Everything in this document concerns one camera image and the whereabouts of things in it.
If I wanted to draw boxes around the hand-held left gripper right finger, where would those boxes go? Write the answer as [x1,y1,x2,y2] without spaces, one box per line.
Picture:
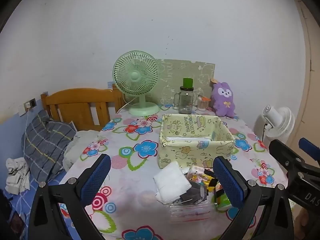
[212,156,295,240]

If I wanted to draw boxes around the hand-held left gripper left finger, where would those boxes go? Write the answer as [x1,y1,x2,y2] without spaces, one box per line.
[27,154,112,240]

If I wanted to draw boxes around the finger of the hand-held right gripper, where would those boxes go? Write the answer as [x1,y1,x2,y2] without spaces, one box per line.
[299,137,320,163]
[269,139,317,182]

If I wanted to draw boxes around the yellow black packet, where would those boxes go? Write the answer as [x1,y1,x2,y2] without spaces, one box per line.
[207,174,218,193]

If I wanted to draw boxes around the cartoon printed packet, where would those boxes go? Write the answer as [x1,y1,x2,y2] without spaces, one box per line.
[187,165,213,183]

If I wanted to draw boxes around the dark grey sock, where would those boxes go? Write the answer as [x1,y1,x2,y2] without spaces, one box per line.
[179,179,208,204]

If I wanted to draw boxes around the yellow cartoon storage box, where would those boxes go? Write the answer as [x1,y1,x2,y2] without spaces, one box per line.
[157,113,235,169]

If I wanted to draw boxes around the clear zip bag stack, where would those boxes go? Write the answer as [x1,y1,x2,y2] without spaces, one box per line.
[169,200,213,224]

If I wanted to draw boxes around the white cloth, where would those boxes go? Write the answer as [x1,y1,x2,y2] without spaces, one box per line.
[153,161,192,204]
[5,157,30,195]

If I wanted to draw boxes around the white fan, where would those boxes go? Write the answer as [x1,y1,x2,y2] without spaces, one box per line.
[254,105,295,147]

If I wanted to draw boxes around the pale grey blanket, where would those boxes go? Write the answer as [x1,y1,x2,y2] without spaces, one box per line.
[62,130,108,170]

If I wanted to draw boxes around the floral tablecloth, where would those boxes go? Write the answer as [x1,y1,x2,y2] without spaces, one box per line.
[59,104,292,240]

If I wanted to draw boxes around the grey plaid pillow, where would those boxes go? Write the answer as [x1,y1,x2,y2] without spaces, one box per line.
[21,110,77,183]

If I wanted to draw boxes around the white crumpled cloth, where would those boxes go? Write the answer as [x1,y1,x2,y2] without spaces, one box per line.
[5,157,30,195]

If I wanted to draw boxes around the purple plush toy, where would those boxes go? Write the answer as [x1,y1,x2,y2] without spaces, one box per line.
[211,81,237,118]

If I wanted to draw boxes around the wooden bed headboard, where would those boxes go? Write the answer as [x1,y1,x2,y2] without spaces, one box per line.
[41,84,125,132]

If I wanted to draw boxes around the cotton swab jar orange lid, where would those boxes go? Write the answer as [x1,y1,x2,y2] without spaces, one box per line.
[197,95,210,112]

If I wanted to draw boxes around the blue bedsheet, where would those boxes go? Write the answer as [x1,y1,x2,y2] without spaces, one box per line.
[0,170,73,240]

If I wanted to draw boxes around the dark rectangular object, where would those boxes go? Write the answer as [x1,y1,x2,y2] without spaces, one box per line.
[10,211,25,235]

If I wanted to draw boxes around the glass mug jar green lid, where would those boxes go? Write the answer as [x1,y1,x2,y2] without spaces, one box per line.
[174,78,195,114]

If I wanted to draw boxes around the green desk fan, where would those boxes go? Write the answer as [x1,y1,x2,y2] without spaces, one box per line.
[112,51,160,117]

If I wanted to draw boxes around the green printed board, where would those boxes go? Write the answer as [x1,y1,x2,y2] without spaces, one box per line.
[155,59,215,105]

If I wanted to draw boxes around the white charging cable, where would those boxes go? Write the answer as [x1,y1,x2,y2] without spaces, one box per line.
[22,107,32,160]

